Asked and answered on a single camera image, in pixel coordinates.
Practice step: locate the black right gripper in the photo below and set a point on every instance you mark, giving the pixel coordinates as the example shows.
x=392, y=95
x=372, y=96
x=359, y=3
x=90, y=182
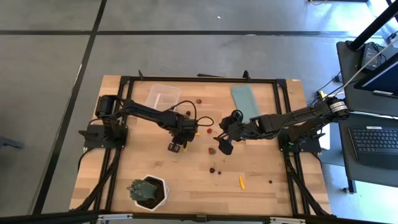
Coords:
x=244, y=129

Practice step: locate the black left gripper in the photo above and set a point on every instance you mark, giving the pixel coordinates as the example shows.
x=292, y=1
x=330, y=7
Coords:
x=183, y=129

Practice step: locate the large red toy strawberry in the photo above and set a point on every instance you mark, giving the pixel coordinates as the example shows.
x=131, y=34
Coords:
x=212, y=151

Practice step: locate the large dark round toy fruit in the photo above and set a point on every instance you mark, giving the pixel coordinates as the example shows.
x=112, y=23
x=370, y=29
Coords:
x=212, y=170

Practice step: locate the red toy strawberry green leaves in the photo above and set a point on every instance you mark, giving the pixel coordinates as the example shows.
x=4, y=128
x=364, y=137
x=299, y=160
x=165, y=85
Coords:
x=199, y=101

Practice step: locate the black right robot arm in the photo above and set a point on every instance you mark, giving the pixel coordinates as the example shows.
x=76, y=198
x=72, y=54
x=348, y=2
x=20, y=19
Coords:
x=304, y=115

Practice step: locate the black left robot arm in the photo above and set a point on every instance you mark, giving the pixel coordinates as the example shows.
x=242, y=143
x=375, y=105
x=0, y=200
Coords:
x=146, y=113

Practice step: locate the small orange yellow produce piece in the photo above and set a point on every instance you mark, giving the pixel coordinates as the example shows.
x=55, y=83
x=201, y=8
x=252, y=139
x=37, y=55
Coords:
x=241, y=183

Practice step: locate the clear plastic tupperware container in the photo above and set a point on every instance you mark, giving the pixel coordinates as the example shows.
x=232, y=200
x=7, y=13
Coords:
x=164, y=91

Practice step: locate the teal folded cloth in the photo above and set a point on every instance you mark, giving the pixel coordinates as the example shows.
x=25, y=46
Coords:
x=244, y=101

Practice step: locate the green cactus in white pot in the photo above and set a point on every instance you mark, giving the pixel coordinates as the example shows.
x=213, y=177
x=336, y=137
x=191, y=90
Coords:
x=144, y=190

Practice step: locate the black aluminium crossbar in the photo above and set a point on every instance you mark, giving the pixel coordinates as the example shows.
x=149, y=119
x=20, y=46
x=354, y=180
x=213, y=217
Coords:
x=199, y=219

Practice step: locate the white sheet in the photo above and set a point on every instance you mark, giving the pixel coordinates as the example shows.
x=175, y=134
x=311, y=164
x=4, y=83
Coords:
x=326, y=141

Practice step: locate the yellow plug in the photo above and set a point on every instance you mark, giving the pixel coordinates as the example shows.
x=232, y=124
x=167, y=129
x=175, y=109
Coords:
x=322, y=94

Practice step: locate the dark grey desk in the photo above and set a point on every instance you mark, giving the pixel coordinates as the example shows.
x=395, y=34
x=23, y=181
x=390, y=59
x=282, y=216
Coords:
x=345, y=149
x=348, y=62

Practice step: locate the black computer keyboard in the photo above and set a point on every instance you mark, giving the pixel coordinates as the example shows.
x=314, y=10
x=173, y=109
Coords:
x=373, y=143

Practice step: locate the black power brick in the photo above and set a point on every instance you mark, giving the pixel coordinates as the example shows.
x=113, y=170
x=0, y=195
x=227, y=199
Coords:
x=370, y=56

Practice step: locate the black computer monitor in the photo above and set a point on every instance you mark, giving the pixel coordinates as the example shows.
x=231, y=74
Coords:
x=382, y=77

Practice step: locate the black stand pole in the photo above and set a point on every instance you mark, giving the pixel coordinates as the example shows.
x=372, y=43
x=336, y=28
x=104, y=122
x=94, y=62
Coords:
x=373, y=27

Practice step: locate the black aluminium table frame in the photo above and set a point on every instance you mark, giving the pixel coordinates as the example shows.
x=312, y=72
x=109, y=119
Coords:
x=202, y=79

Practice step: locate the silver metal bracket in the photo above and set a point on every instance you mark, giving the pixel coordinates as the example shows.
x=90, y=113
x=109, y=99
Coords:
x=287, y=220
x=115, y=216

